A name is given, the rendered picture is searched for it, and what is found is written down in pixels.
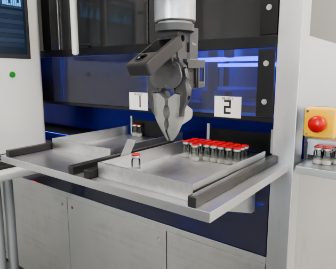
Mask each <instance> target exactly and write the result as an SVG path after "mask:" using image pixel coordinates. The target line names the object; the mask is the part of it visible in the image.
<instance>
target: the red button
mask: <svg viewBox="0 0 336 269"><path fill-rule="evenodd" d="M326 125H327V122H326V120H325V118H324V117H322V116H313V117H312V118H310V119H309V121H308V127H309V130H310V131H312V132H315V133H319V132H322V131H323V130H324V129H325V128H326Z"/></svg>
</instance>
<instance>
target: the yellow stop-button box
mask: <svg viewBox="0 0 336 269"><path fill-rule="evenodd" d="M313 116H322V117H324V118H325V120H326V122H327V125H326V128H325V129H324V130H323V131H322V132H319V133H315V132H312V131H310V130H309V127H308V121H309V119H310V118H312V117H313ZM303 135H304V136H305V137H315V138H326V139H334V138H335V137H336V107H328V106H311V107H307V108H306V109H305V120H304V129H303Z"/></svg>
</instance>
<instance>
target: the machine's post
mask: <svg viewBox="0 0 336 269"><path fill-rule="evenodd" d="M311 4H312V0H280V6H279V26H278V46H277V66H276V86H275V106H274V126H273V146H272V155H277V163H281V164H287V165H288V167H287V172H286V173H285V174H283V175H281V176H280V177H278V178H277V179H275V180H274V181H272V182H271V183H270V197H269V217H268V237H267V257H266V269H294V254H295V238H296V230H297V214H298V199H299V183H300V174H299V173H296V172H295V167H296V165H298V164H299V163H301V152H302V136H303V121H304V113H305V97H306V81H307V66H308V50H309V35H310V20H311Z"/></svg>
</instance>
